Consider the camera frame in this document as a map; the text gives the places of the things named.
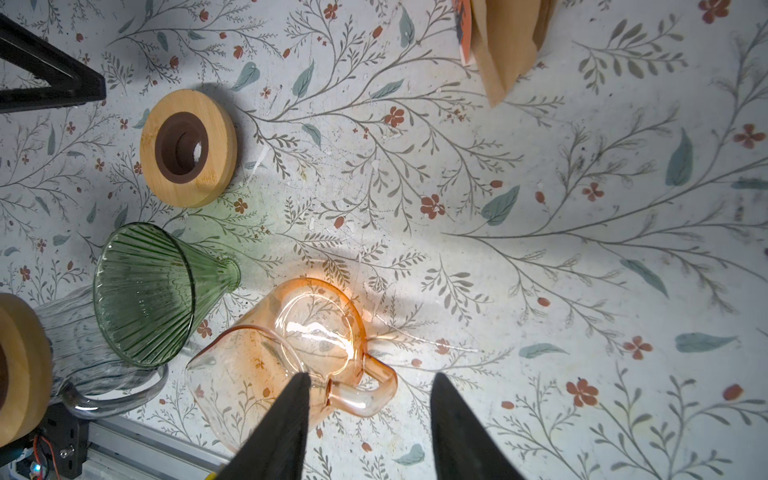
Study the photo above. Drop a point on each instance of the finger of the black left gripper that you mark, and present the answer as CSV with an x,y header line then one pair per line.
x,y
69,82

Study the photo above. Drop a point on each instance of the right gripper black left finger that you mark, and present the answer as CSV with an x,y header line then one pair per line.
x,y
277,447

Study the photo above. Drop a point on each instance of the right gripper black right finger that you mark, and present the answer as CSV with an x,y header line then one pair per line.
x,y
462,447

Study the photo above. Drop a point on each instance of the amber glass carafe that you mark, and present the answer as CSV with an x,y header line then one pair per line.
x,y
304,325

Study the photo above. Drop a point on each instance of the clear grey glass carafe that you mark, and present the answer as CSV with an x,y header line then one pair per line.
x,y
89,378

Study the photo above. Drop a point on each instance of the green glass dripper cone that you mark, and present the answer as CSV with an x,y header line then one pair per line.
x,y
151,291

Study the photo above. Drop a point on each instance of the wooden dripper ring base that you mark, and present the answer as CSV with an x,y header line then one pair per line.
x,y
26,369

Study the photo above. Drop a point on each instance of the orange coffee filter pack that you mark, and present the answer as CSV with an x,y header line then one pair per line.
x,y
502,38

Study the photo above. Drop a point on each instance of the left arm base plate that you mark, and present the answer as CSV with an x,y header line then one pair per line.
x,y
55,449

